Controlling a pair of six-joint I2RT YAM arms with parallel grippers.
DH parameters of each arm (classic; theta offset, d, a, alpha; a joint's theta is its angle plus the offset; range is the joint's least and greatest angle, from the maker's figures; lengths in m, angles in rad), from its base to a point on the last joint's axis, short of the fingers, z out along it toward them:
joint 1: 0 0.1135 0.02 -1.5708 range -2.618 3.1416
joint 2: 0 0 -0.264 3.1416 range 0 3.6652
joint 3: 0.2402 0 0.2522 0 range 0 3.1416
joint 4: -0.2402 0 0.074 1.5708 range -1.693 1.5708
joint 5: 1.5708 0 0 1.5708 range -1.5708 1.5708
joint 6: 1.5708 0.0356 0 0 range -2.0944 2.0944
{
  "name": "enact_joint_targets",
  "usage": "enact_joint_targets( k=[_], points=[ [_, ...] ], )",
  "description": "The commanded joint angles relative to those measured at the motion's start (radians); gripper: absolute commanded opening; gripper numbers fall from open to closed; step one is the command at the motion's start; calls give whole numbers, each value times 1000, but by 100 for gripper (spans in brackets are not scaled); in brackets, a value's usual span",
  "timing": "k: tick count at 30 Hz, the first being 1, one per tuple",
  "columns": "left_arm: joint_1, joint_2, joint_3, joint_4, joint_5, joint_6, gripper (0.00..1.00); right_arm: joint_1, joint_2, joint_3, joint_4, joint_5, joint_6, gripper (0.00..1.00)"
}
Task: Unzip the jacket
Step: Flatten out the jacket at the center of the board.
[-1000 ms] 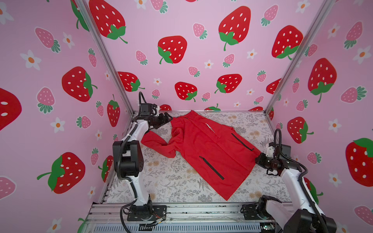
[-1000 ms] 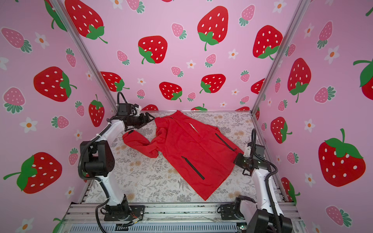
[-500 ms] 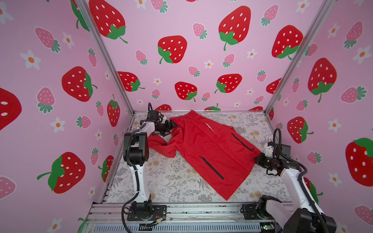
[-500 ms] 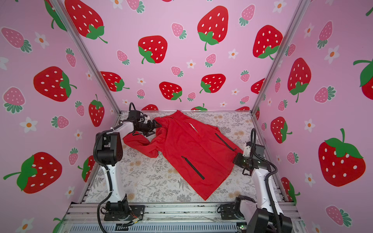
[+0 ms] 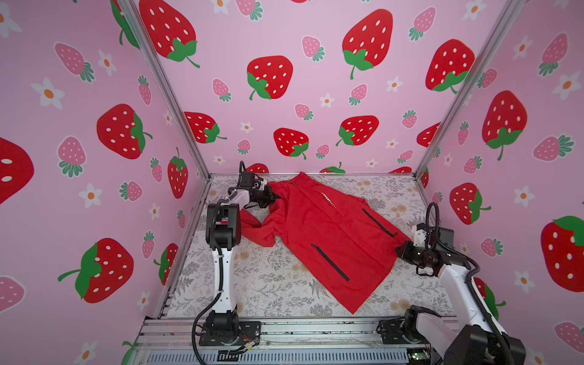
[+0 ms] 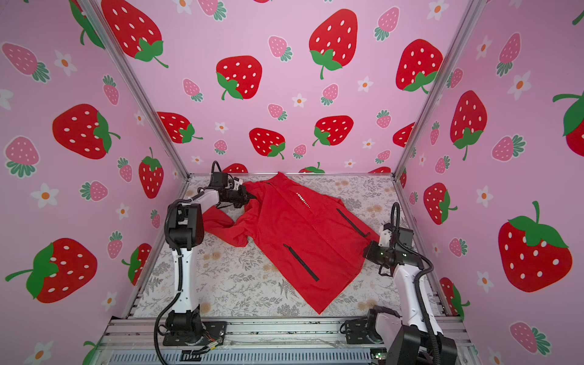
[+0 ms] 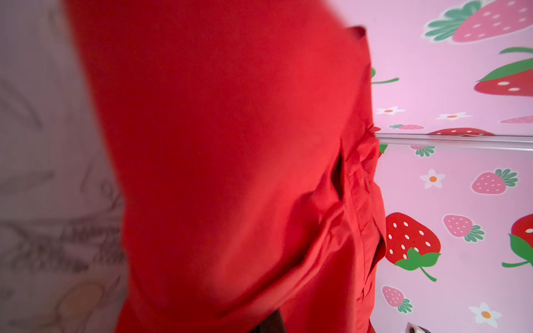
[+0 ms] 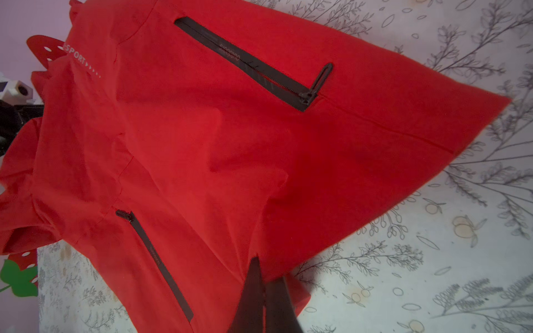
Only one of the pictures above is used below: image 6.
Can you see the left aluminium corner post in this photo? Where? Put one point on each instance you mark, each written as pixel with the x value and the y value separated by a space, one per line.
pixel 98 21

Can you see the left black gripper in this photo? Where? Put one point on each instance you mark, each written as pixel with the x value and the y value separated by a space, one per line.
pixel 244 198

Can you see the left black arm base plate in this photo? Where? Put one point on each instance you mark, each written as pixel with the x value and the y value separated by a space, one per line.
pixel 197 335

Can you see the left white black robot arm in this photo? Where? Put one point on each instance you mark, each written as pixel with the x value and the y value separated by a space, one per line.
pixel 180 322

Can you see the aluminium corner post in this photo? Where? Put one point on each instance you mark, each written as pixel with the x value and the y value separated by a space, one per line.
pixel 98 21
pixel 466 26

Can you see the aluminium front rail frame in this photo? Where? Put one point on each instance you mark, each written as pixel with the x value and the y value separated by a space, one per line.
pixel 307 340

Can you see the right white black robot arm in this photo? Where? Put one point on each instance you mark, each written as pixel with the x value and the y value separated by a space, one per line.
pixel 412 336

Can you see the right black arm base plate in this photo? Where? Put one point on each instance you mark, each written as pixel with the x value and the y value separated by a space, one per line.
pixel 356 332

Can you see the right aluminium corner post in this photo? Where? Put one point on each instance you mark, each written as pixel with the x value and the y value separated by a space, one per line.
pixel 466 26

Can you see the red zip-up jacket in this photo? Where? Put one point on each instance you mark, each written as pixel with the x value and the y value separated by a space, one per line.
pixel 311 238

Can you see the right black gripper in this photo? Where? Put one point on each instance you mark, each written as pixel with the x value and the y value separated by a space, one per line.
pixel 376 253

